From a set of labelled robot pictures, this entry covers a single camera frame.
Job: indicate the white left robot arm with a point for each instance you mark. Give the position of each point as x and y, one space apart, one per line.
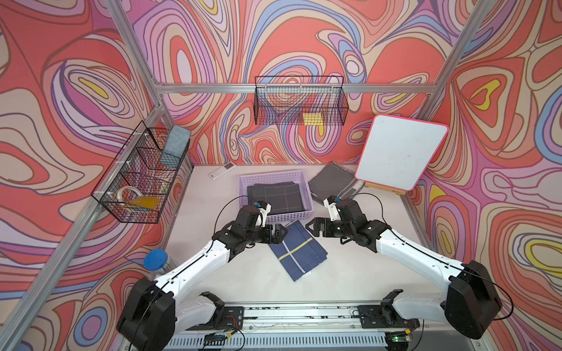
184 285

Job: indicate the yellow cloth in basket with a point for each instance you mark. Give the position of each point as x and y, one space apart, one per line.
143 203

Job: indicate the black wire basket wall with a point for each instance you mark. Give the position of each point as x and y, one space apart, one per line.
282 99
148 169

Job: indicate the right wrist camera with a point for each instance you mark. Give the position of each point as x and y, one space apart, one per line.
330 204

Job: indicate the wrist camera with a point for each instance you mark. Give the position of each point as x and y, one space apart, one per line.
264 209
330 204

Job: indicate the black wire basket back wall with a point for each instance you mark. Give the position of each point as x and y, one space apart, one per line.
282 99

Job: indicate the black wire basket left wall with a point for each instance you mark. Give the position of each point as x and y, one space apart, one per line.
148 169

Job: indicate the pink framed whiteboard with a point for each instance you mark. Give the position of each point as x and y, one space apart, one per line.
398 150

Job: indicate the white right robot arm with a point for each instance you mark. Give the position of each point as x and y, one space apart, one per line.
467 300

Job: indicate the grey folded cloth at back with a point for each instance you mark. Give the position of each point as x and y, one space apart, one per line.
334 180

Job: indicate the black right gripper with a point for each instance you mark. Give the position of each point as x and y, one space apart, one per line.
317 221

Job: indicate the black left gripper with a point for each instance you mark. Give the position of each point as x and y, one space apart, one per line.
276 238

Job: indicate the aluminium frame post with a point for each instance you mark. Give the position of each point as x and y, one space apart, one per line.
21 318

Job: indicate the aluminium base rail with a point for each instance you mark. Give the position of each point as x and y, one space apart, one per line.
320 326

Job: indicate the blue capped bottle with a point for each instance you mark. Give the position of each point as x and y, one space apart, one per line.
158 262

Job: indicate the yellow sticky notes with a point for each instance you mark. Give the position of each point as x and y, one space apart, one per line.
313 119

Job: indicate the white remote control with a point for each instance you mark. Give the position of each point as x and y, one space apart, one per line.
221 171

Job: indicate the blue pillowcase with yellow stripe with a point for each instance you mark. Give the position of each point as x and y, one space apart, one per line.
300 252

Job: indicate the blue grey sponge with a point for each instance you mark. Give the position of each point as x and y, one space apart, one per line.
177 141

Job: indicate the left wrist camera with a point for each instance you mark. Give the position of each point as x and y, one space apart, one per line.
264 209

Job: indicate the white tape roll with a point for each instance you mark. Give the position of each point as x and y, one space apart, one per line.
126 194

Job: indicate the dark grey checked pillowcase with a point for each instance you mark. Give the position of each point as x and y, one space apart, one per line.
284 197

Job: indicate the purple perforated plastic basket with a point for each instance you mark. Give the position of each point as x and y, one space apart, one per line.
296 176

